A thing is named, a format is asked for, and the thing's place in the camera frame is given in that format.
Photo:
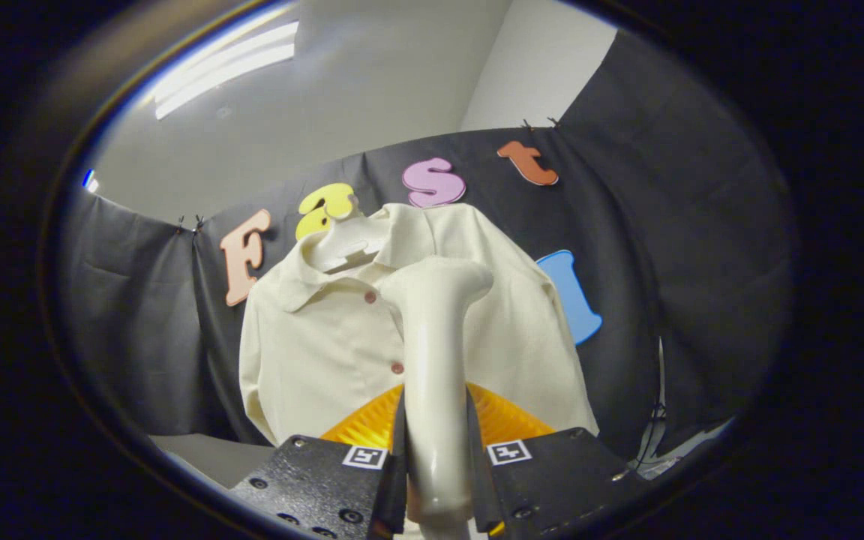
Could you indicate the white garment steamer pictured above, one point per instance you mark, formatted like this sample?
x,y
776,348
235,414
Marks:
x,y
436,360

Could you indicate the grey cabinet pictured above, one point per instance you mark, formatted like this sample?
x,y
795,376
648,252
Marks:
x,y
207,454

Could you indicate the thin white pole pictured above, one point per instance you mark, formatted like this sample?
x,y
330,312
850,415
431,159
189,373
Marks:
x,y
660,390

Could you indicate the ceiling light panel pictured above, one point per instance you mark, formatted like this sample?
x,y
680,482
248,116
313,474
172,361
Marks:
x,y
229,67

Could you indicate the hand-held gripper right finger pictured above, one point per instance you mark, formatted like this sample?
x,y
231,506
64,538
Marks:
x,y
552,484

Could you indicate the black backdrop cloth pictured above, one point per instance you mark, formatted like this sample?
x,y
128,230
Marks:
x,y
664,225

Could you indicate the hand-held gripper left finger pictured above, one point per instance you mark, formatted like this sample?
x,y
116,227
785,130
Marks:
x,y
312,484

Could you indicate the white plastic hanger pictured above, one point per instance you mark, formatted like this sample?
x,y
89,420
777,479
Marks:
x,y
346,240

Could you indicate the cream button-up shirt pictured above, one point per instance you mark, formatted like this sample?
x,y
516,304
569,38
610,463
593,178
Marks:
x,y
312,352

